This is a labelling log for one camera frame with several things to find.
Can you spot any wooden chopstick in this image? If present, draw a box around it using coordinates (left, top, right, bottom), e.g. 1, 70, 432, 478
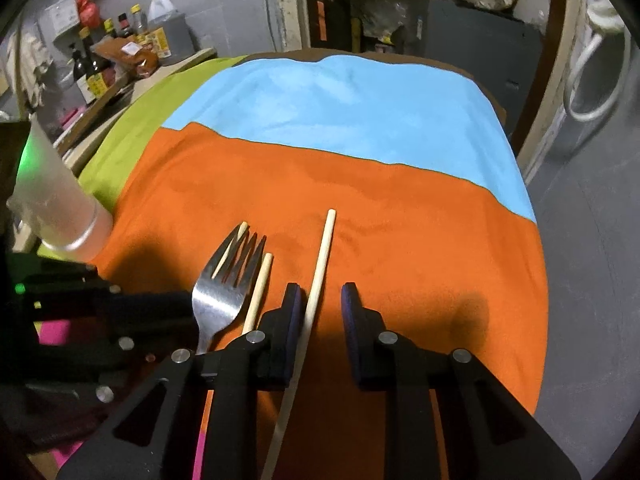
242, 252, 273, 335
260, 209, 336, 480
202, 221, 248, 280

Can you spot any metal fork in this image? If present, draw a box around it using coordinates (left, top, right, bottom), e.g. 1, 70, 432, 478
191, 229, 267, 356

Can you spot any white plastic utensil caddy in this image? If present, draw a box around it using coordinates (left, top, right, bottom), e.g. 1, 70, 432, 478
6, 126, 113, 262

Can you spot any multicolour table cloth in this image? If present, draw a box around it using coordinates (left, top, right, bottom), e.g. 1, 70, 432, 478
79, 55, 548, 479

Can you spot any dark bottle white label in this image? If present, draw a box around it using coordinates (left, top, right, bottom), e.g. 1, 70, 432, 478
70, 44, 96, 105

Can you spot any dark sauce bottle yellow label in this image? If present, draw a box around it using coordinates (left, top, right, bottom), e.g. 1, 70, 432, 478
79, 27, 116, 98

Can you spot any hanging dish towel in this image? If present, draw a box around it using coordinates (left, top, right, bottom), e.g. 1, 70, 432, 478
6, 32, 53, 108

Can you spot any brown spice packet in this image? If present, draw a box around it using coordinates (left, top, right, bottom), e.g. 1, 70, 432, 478
92, 38, 160, 78

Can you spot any red plastic bag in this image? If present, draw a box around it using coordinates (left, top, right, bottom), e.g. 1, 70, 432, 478
76, 0, 102, 29

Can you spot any large cooking oil jug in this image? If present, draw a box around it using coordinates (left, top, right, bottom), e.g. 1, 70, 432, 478
146, 0, 195, 65

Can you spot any dark grey cabinet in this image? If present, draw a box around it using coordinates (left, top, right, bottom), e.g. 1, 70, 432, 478
422, 0, 542, 136

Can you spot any white hose on wall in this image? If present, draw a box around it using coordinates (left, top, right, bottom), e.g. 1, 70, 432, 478
563, 0, 633, 124

